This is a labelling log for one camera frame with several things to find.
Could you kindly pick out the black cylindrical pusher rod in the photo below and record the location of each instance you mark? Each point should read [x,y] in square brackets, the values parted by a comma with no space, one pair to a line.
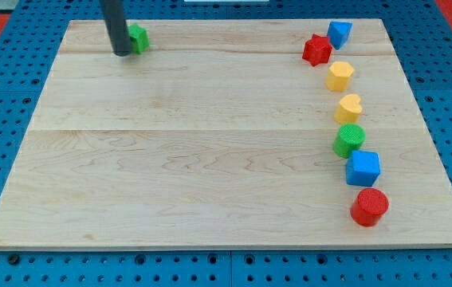
[115,21]

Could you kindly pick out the green star block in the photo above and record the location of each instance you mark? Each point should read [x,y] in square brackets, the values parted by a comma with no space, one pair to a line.
[138,37]

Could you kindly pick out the red star block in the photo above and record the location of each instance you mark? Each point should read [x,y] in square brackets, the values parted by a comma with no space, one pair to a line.
[317,50]

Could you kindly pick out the blue triangle block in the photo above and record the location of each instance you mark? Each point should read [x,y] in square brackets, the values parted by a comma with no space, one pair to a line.
[338,33]

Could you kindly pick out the wooden board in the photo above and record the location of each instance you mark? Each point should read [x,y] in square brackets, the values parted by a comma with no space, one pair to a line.
[219,137]

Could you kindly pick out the yellow hexagon block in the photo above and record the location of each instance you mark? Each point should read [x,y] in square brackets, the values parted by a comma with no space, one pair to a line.
[339,75]

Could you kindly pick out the yellow heart block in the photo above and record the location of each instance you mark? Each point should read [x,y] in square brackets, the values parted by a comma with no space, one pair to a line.
[349,109]

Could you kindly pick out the green cylinder block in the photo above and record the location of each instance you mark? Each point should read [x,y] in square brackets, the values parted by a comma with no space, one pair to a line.
[350,137]

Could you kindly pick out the blue cube block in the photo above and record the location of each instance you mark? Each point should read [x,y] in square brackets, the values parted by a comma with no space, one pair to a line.
[362,168]

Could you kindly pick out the red cylinder block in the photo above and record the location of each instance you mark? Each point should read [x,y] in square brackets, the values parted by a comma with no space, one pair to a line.
[369,207]

